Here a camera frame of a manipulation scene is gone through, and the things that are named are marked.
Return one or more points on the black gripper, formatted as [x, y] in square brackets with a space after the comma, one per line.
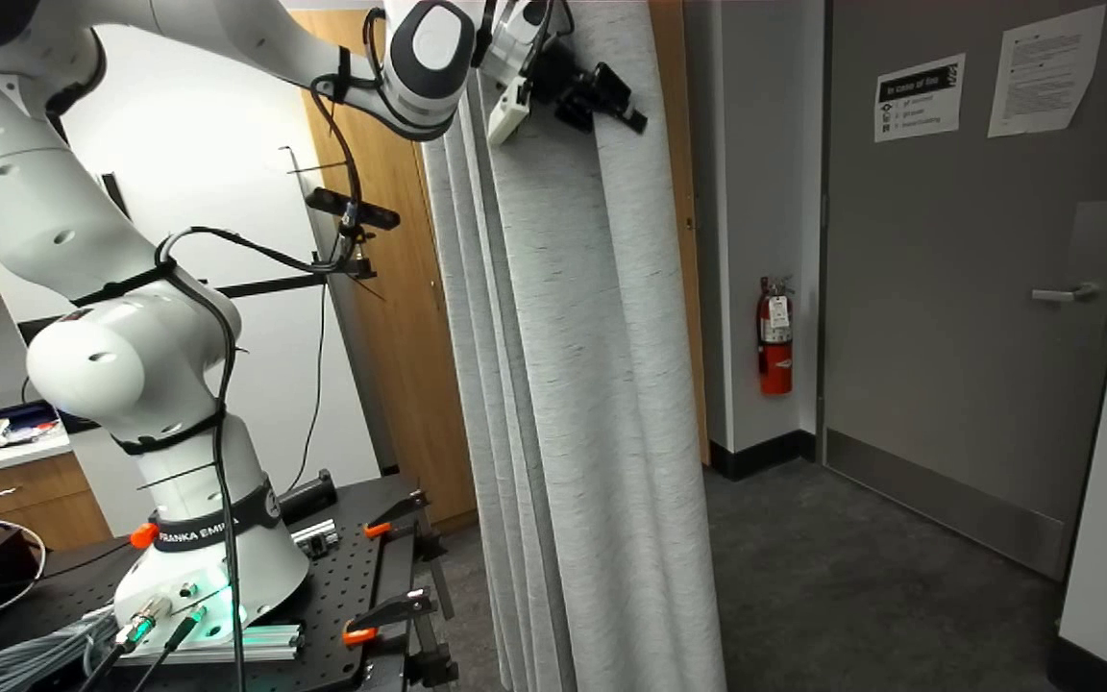
[559, 86]

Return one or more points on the orange knob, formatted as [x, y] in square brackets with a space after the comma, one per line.
[142, 537]

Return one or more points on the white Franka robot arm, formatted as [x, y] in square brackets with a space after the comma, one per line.
[118, 361]

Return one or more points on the white paper notice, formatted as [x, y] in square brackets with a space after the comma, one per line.
[1047, 76]

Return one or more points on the black cylindrical camera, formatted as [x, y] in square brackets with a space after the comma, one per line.
[351, 211]

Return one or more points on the black-header paper sign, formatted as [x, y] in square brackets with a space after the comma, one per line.
[921, 102]

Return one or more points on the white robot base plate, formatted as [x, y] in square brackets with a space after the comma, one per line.
[268, 640]

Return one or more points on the white countertop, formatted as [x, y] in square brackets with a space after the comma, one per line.
[17, 454]

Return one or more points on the black baseboard strip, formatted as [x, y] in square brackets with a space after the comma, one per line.
[765, 454]

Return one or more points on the wooden drawer cabinet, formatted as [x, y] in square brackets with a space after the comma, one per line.
[27, 502]

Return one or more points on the black perforated breadboard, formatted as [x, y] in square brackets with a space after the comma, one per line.
[336, 603]

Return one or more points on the small black box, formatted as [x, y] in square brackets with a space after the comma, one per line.
[309, 498]

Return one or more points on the grey door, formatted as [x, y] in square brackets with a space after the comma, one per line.
[952, 321]

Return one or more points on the red fire extinguisher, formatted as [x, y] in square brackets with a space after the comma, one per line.
[775, 341]

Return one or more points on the narrow wooden panel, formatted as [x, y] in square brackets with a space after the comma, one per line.
[688, 256]

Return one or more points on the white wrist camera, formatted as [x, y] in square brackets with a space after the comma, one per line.
[507, 118]

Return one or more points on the grey fabric curtain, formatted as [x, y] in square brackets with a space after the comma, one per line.
[592, 388]

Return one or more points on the orange-tipped black clamp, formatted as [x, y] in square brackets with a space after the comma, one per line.
[392, 517]
[387, 616]

